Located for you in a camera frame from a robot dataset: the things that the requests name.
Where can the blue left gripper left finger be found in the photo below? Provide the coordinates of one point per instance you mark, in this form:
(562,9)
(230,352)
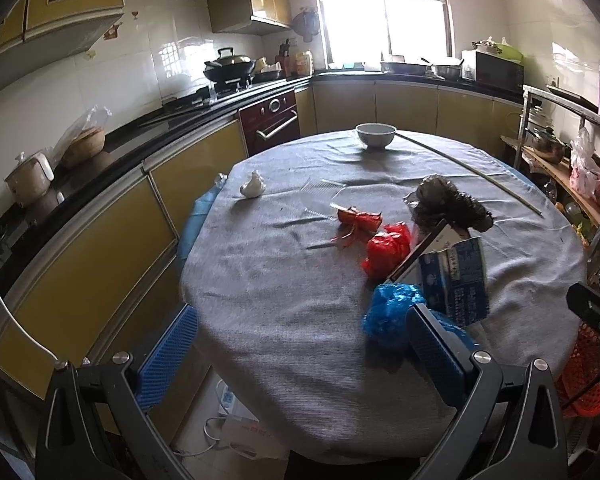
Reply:
(155,375)

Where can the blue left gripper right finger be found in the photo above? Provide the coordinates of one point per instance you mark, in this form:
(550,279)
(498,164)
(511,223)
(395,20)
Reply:
(444,350)

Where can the blue plastic bag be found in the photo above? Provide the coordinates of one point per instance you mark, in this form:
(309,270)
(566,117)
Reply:
(384,323)

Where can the dark blue carton box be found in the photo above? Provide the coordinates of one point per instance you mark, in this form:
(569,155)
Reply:
(454,282)

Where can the red plastic bag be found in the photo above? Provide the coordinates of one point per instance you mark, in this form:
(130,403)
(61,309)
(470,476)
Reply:
(386,251)

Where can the white medicine box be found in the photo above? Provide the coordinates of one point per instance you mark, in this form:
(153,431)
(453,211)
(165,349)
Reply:
(442,236)

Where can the red ribbon wrapper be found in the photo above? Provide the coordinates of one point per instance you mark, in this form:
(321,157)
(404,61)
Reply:
(356,222)

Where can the grey dusty rag clump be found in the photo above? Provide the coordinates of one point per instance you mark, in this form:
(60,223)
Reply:
(438,199)

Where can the white tissue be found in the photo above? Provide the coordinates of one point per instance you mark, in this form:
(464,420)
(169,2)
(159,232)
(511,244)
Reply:
(254,187)

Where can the red plastic mesh basket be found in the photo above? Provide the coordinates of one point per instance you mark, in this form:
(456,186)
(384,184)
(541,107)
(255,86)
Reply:
(578,387)

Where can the white power strip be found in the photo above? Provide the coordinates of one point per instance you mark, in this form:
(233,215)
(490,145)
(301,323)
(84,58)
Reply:
(241,430)

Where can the blue under-tablecloth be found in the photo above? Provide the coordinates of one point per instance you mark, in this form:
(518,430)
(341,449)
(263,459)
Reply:
(196,218)

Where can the pink white plastic bag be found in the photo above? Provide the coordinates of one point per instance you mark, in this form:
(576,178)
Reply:
(585,173)

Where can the metal storage rack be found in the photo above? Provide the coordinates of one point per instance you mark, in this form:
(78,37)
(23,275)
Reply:
(559,172)

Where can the grey tablecloth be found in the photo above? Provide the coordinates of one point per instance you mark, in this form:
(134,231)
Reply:
(280,306)

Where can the steel pot on rack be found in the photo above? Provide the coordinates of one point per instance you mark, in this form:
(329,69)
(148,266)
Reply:
(547,146)

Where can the brown clay pot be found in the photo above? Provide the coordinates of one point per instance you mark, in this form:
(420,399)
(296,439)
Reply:
(85,146)

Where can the long thin wooden stick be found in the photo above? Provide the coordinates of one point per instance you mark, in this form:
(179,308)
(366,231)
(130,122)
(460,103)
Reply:
(474,171)

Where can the dark red built-in oven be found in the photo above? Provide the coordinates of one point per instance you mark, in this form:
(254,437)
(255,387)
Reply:
(270,122)

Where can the white ceramic bowl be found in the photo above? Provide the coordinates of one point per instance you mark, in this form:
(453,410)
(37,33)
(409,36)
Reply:
(374,135)

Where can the black microwave oven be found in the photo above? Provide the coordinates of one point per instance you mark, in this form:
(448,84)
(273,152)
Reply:
(491,71)

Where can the black wok with lid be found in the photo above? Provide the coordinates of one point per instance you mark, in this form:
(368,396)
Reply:
(228,66)

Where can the yellow upper cabinet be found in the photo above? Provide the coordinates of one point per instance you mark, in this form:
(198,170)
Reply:
(32,19)

